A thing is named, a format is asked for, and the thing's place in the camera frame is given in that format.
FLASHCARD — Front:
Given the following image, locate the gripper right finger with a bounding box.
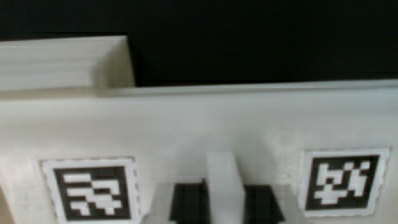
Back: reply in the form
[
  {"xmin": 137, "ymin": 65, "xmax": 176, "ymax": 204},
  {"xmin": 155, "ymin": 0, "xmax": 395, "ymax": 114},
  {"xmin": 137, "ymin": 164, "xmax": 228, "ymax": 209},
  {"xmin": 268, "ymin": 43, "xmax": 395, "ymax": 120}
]
[{"xmin": 244, "ymin": 184, "xmax": 288, "ymax": 224}]

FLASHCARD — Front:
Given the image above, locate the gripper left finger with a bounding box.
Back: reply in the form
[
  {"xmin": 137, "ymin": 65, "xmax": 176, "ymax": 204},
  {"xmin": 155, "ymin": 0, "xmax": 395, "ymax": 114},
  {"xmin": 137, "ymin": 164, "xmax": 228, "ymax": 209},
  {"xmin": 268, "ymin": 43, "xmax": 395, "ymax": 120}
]
[{"xmin": 149, "ymin": 180, "xmax": 212, "ymax": 224}]

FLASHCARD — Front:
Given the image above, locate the white U-shaped fence frame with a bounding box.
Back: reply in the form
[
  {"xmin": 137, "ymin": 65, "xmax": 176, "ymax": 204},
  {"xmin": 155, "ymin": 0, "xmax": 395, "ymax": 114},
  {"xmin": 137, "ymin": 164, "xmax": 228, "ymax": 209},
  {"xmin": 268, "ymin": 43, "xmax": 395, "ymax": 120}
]
[{"xmin": 0, "ymin": 36, "xmax": 135, "ymax": 92}]

